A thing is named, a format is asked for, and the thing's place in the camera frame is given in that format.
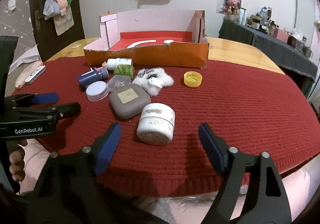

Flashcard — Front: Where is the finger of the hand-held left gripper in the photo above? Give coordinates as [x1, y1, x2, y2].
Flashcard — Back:
[15, 102, 81, 121]
[5, 93, 60, 109]

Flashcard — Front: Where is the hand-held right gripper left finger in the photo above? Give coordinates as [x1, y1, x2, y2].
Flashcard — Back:
[25, 123, 125, 224]

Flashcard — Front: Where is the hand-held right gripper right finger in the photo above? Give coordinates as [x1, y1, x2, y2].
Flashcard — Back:
[198, 123, 293, 224]

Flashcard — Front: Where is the dark blue bottle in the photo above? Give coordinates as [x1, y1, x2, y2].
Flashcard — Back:
[77, 67, 109, 91]

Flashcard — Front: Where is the grey square case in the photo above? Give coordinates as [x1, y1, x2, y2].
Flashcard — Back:
[109, 84, 152, 121]

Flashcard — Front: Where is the white cream jar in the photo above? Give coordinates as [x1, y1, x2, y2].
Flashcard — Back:
[136, 103, 175, 146]

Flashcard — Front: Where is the clear plastic case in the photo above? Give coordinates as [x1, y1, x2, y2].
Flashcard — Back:
[106, 75, 132, 92]

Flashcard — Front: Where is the white pill bottle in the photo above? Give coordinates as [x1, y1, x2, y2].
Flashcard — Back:
[107, 58, 133, 70]

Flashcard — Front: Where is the green leafy toy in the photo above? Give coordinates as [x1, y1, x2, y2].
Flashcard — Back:
[114, 64, 135, 76]

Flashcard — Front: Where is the yellow bottle cap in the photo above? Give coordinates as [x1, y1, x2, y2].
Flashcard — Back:
[184, 71, 203, 88]

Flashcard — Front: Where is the white rabbit figurine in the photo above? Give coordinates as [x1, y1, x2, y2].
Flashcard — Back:
[147, 77, 163, 88]

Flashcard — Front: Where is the white fluffy hair clip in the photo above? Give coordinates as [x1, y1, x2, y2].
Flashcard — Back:
[132, 67, 175, 96]

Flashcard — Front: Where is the orange cardboard box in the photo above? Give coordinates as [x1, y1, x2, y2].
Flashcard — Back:
[84, 10, 210, 70]

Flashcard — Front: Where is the person's left hand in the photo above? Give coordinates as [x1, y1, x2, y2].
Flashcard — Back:
[9, 139, 28, 182]

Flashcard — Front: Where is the white remote control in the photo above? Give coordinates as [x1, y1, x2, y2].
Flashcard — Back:
[25, 65, 47, 85]

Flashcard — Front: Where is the peach padded cushion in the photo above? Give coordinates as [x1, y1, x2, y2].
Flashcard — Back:
[14, 60, 43, 90]

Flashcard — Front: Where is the red knit table cloth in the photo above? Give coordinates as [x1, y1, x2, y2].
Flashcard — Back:
[4, 58, 320, 198]

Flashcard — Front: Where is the white plastic sheet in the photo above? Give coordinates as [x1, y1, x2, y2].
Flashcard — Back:
[10, 44, 40, 68]

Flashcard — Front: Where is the beige paper card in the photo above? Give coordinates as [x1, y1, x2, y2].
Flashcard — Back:
[54, 13, 75, 36]

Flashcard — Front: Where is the dark brown door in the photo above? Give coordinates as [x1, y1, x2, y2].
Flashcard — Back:
[29, 0, 85, 61]

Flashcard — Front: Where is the pink fleece clothing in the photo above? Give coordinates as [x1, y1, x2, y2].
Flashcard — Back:
[19, 138, 312, 224]

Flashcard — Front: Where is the clear plastic bag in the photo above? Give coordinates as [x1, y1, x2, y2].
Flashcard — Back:
[43, 0, 60, 21]

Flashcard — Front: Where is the red printed bag liner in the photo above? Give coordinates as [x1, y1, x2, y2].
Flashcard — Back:
[110, 31, 194, 51]

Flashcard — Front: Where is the pink bunny plush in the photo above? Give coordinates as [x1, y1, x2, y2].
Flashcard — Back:
[224, 0, 242, 15]

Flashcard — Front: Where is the white cabinet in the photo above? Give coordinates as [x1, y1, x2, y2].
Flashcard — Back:
[295, 0, 315, 25]

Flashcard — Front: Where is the metal door handle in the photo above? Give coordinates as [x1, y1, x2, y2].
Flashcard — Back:
[35, 10, 47, 33]

